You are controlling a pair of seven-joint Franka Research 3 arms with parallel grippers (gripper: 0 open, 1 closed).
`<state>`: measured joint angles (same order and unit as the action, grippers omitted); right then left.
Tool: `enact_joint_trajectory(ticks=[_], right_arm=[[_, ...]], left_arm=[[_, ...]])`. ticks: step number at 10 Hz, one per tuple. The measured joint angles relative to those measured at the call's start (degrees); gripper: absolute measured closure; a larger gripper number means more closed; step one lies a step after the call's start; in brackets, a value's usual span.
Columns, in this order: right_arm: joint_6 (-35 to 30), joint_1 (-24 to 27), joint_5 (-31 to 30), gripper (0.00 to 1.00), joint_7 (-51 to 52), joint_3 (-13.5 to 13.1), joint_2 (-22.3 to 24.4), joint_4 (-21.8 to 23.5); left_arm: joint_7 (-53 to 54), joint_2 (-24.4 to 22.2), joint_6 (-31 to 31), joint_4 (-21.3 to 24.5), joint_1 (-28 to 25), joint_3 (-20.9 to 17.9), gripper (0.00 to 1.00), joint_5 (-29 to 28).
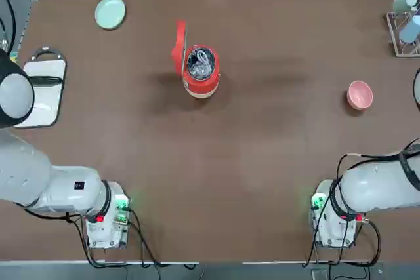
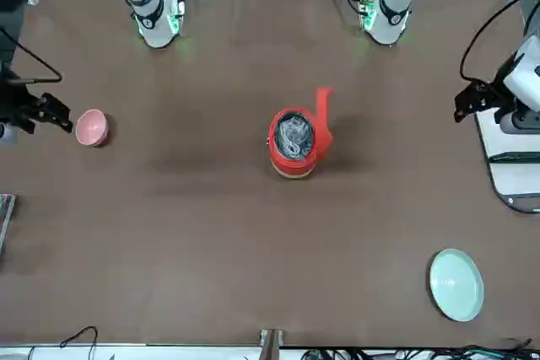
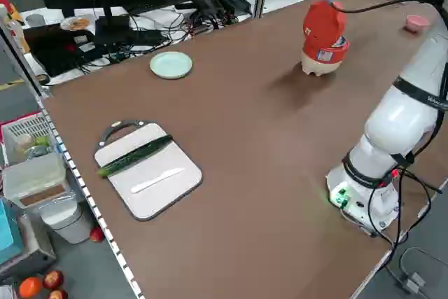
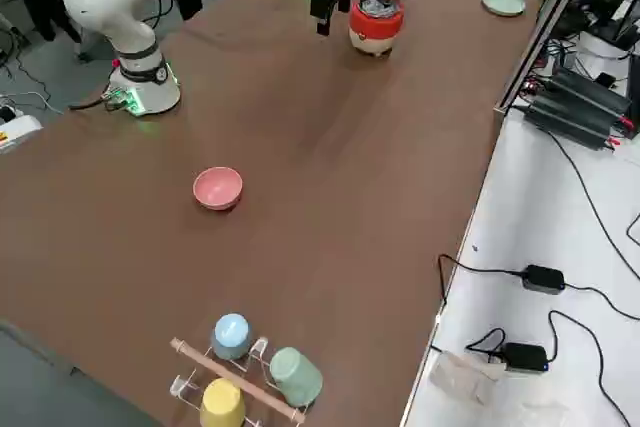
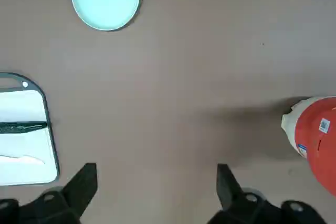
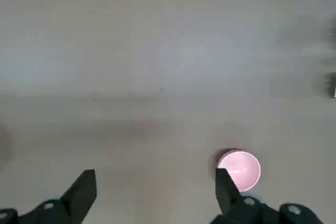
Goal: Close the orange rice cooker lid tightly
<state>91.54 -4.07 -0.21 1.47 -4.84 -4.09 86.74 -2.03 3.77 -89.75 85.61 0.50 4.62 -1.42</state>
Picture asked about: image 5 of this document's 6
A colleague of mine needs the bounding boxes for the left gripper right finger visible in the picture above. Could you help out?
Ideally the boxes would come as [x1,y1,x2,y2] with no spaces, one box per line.
[208,164,329,224]

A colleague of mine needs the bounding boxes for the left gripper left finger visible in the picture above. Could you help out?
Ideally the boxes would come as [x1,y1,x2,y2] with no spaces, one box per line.
[0,163,98,224]

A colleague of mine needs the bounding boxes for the orange rice cooker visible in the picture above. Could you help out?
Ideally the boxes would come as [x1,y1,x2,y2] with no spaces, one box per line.
[281,96,336,197]

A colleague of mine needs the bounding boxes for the white cutting board grey rim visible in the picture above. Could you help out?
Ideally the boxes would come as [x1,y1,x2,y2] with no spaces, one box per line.
[0,72,60,187]

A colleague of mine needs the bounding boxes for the dark green cucumber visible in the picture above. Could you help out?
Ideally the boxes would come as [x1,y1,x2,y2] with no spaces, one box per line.
[0,121,48,133]

